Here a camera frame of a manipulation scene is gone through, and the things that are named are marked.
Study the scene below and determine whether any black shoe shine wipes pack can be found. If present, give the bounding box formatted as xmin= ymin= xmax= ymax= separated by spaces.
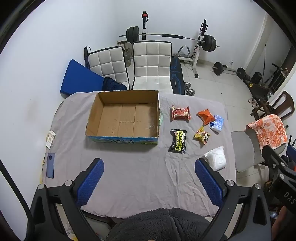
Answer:
xmin=168 ymin=129 xmax=187 ymax=154

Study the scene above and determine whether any white plastic bag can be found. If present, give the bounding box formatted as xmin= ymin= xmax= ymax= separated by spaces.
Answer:
xmin=204 ymin=146 xmax=227 ymax=171

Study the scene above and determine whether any grey chair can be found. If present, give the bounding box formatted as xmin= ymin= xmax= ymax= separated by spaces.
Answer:
xmin=231 ymin=128 xmax=264 ymax=173

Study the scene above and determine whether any dark blue cloth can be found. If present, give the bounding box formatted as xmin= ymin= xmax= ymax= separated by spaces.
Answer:
xmin=102 ymin=77 xmax=127 ymax=91

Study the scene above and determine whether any barbell on floor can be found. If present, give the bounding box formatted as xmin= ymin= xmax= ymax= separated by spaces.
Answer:
xmin=212 ymin=62 xmax=246 ymax=80

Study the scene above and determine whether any blue smartphone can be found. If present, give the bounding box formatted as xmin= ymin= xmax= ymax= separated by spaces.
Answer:
xmin=46 ymin=153 xmax=55 ymax=179

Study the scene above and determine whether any orange snack bag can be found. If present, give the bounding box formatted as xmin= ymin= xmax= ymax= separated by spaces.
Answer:
xmin=196 ymin=109 xmax=215 ymax=126

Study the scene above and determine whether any grey table cloth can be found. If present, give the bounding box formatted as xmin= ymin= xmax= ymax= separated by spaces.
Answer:
xmin=42 ymin=92 xmax=236 ymax=218

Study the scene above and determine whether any white padded chair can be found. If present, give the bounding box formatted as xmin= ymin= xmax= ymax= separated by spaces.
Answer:
xmin=132 ymin=41 xmax=173 ymax=94
xmin=84 ymin=46 xmax=130 ymax=90

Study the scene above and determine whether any orange floral towel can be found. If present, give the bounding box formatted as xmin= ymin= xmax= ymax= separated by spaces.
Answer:
xmin=246 ymin=114 xmax=288 ymax=151

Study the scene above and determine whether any blue foam mat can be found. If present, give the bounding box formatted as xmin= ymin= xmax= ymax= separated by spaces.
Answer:
xmin=60 ymin=59 xmax=104 ymax=96

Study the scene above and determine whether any chrome dumbbell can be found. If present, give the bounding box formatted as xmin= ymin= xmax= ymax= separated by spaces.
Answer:
xmin=184 ymin=82 xmax=196 ymax=96

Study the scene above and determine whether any dark fleece clothing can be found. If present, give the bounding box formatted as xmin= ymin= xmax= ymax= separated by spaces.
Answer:
xmin=106 ymin=208 xmax=210 ymax=240

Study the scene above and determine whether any red snack packet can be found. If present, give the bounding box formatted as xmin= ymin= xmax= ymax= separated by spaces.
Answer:
xmin=171 ymin=105 xmax=191 ymax=121

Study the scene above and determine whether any yellow snack bag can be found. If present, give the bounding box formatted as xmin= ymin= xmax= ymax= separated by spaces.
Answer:
xmin=194 ymin=126 xmax=210 ymax=145

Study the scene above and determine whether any white padded chair right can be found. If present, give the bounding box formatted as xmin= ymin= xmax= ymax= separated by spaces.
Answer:
xmin=132 ymin=41 xmax=173 ymax=94

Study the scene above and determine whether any white padded chair left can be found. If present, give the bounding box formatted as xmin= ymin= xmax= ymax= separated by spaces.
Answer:
xmin=84 ymin=46 xmax=130 ymax=90

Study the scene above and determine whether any brown wooden chair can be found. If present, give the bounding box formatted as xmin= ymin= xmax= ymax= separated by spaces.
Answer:
xmin=250 ymin=91 xmax=295 ymax=121

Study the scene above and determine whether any white weight bench rack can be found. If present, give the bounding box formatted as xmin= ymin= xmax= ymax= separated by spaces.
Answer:
xmin=178 ymin=20 xmax=208 ymax=78

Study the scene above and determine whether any blue white wipes pack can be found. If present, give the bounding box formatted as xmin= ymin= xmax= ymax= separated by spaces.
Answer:
xmin=210 ymin=115 xmax=224 ymax=133

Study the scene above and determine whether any open cardboard box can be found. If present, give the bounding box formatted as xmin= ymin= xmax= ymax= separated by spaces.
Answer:
xmin=85 ymin=90 xmax=160 ymax=145

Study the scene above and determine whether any barbell on rack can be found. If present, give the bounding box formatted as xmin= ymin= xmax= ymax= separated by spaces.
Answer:
xmin=119 ymin=26 xmax=220 ymax=52

